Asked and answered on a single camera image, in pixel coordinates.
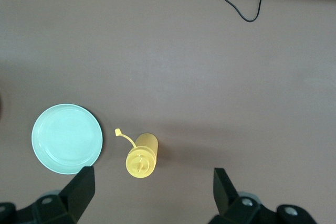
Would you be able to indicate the yellow squeeze bottle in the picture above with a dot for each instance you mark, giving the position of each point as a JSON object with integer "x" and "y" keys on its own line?
{"x": 143, "y": 155}

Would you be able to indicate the pale green round plate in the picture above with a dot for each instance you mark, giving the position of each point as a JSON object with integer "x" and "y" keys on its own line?
{"x": 65, "y": 137}

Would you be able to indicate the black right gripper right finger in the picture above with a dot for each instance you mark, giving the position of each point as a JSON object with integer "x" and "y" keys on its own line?
{"x": 225, "y": 197}

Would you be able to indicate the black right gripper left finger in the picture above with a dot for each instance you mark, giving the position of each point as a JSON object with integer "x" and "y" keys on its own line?
{"x": 78, "y": 195}

